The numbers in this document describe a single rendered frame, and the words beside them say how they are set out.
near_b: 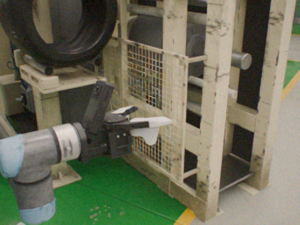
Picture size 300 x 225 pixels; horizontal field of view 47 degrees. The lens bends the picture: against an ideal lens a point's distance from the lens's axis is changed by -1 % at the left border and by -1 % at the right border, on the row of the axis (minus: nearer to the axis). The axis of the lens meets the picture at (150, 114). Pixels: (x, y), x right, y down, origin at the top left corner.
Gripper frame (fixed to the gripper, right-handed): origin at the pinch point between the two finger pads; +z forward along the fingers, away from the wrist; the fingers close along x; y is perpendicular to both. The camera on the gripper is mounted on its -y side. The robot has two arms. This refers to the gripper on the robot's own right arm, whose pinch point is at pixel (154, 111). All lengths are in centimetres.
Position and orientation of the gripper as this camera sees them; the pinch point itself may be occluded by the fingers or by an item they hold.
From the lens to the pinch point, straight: 82.3
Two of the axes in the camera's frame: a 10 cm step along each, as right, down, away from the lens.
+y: 0.7, 9.6, 2.8
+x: 5.3, 2.0, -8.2
